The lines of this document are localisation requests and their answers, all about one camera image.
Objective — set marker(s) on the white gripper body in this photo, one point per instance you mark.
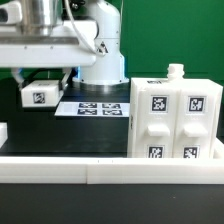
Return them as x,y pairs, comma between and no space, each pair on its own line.
59,50

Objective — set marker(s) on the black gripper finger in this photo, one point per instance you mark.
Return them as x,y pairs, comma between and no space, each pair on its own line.
16,73
66,75

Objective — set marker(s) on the white cabinet top block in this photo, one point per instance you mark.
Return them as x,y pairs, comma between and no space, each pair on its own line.
41,93

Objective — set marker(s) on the white cabinet door panel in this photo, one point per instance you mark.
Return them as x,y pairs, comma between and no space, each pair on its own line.
197,119
156,121

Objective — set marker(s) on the white cabinet body box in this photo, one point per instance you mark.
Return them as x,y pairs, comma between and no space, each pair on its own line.
174,79

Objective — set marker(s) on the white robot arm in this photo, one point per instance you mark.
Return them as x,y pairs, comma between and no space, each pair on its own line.
97,24

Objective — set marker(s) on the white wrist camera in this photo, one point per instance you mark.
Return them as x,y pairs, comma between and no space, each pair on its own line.
10,13

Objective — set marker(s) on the white marker base plate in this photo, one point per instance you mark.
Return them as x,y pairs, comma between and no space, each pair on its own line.
92,109

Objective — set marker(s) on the white border fence rail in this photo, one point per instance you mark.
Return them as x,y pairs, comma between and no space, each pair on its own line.
54,170

